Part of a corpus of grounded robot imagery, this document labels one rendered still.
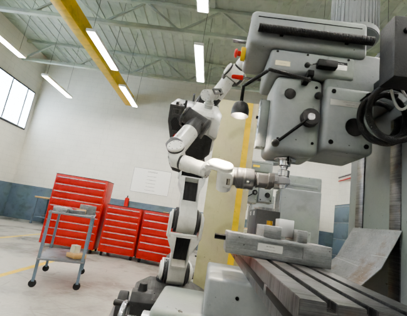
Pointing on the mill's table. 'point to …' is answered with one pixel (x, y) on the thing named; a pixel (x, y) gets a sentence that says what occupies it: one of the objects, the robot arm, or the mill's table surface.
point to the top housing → (256, 44)
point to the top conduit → (317, 34)
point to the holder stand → (261, 217)
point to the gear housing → (286, 62)
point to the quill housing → (291, 120)
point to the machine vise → (279, 248)
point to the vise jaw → (269, 231)
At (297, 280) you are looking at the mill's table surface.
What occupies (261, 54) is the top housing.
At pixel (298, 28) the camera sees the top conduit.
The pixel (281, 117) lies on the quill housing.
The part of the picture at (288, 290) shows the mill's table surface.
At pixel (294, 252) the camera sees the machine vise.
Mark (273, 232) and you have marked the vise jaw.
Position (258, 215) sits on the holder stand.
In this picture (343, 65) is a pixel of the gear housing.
